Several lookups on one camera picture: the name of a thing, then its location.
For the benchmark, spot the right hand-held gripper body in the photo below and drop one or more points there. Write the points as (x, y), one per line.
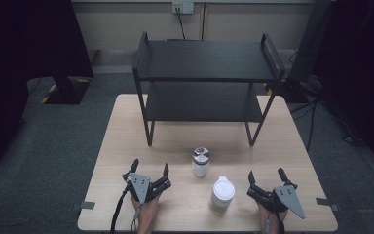
(287, 196)

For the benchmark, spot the white plastic cup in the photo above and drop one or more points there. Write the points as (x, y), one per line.
(222, 193)

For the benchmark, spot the person's right hand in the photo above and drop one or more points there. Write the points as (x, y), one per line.
(271, 222)

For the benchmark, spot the person's left hand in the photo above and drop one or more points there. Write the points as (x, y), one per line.
(146, 214)

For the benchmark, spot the black stand base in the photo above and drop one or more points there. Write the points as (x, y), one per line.
(65, 92)

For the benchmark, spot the black two-tier metal shelf rack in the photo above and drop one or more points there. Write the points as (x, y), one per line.
(204, 60)

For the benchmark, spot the white wall socket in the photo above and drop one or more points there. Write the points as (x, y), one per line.
(183, 7)

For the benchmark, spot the black upright panel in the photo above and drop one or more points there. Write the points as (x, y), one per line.
(310, 42)

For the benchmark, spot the grey tape strip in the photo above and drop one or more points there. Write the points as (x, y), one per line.
(87, 205)
(325, 202)

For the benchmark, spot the glass jar with metal lid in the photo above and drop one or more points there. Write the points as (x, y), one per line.
(200, 164)

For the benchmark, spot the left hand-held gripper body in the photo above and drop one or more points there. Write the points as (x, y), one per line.
(140, 187)

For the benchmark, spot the dark curtain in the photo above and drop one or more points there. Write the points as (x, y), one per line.
(19, 58)
(360, 65)

